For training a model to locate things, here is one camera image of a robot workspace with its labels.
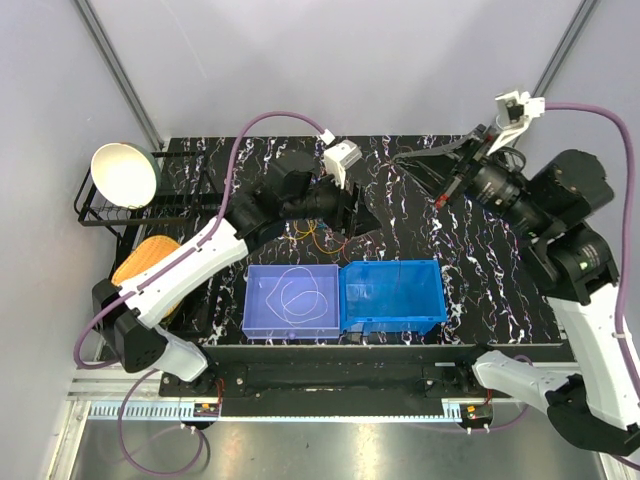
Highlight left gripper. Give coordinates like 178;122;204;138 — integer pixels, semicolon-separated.
284;166;383;239

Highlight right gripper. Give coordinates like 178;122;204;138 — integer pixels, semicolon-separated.
392;123;553;239

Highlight white cable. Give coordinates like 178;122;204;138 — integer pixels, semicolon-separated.
264;266;330;324

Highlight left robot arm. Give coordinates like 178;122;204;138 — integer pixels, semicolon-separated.
92;147;380;396

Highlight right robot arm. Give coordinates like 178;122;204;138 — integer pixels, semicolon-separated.
393;126;639;457

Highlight blue plastic bin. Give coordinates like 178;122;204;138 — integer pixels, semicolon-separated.
339;259;447;336

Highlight purple plastic bin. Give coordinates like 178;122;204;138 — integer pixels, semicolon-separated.
242;264;340;340

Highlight orange woven plate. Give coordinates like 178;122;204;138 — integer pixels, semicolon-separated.
110;234;184;316

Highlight white bowl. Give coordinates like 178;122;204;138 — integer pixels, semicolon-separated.
90;142;161;209

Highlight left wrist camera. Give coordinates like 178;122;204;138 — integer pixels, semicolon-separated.
323;140;362;189

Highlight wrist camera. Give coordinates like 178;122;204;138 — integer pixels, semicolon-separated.
323;140;362;189
488;90;546;155

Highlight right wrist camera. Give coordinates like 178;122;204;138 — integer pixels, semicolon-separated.
488;90;546;155

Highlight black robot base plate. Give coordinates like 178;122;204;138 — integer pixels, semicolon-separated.
159;345;499;420

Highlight black wire dish rack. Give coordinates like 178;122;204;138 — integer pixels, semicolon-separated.
74;150;223;281

